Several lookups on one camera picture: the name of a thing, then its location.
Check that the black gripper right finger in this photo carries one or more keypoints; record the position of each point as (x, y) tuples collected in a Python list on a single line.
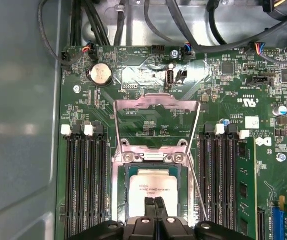
[(176, 230)]

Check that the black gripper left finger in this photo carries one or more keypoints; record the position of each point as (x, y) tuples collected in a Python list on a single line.
[(138, 230)]

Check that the CPU with silver top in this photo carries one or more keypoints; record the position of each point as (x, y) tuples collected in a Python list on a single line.
[(138, 182)]

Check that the metal locking lever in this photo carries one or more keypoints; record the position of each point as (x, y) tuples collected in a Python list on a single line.
[(198, 186)]

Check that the CPU socket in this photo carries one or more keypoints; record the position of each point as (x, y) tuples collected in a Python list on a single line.
[(116, 185)]

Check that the RAM slot with black latches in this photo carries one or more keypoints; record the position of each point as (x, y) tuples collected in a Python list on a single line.
[(104, 187), (205, 175), (229, 187), (81, 187)]

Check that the RAM slot with white latches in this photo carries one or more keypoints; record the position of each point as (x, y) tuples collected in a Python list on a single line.
[(244, 134), (92, 187), (70, 187), (216, 187)]

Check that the black expansion slot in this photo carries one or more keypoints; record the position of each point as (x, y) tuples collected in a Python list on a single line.
[(261, 225)]

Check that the blue expansion slot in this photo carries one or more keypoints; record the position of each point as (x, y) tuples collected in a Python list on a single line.
[(278, 220)]

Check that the green RAM stick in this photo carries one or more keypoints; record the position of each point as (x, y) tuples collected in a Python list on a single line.
[(246, 190)]

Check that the small silver blue capacitor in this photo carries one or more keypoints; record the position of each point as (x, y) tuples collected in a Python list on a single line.
[(225, 122)]

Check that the green motherboard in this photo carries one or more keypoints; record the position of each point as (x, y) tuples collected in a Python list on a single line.
[(233, 95)]

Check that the silver USB port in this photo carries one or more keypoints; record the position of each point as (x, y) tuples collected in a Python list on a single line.
[(170, 78)]

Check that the large silver blue capacitor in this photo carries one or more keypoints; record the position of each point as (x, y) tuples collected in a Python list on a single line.
[(282, 110)]

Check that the silver coin battery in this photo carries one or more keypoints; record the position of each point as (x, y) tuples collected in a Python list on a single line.
[(100, 73)]

